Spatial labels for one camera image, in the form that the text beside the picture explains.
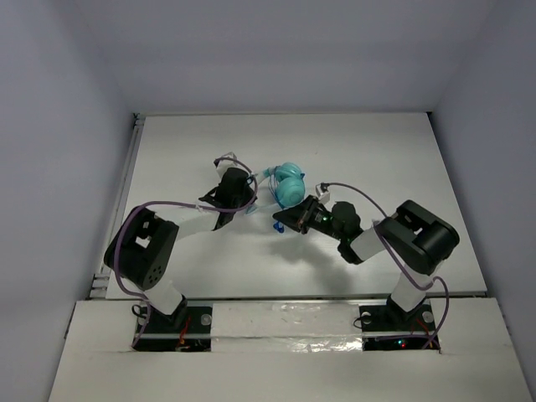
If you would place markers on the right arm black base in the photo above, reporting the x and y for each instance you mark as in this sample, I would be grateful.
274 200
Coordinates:
389 320

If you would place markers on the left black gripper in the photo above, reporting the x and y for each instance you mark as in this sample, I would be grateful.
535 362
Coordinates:
241 194

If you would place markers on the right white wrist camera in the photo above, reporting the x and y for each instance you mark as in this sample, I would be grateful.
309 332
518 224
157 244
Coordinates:
323 193

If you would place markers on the teal cat-ear headphones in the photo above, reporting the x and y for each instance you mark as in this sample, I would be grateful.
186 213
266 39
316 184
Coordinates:
285 184

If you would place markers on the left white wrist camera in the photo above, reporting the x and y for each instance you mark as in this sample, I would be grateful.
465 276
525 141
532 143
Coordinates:
223 163

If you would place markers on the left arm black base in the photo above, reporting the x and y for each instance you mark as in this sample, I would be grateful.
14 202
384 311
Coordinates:
187 330

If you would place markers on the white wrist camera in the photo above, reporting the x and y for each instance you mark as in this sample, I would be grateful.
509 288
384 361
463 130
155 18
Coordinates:
323 193
223 163

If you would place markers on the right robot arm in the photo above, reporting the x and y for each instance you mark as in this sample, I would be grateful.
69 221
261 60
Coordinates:
418 240

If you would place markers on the aluminium rail with foil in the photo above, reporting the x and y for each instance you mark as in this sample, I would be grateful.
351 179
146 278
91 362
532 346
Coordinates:
459 326

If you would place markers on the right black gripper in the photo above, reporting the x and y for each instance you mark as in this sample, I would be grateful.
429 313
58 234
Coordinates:
298 218

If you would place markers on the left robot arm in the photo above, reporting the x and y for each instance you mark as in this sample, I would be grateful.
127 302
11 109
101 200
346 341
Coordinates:
143 245

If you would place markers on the left side aluminium rail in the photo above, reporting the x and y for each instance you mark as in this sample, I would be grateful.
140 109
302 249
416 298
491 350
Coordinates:
101 277

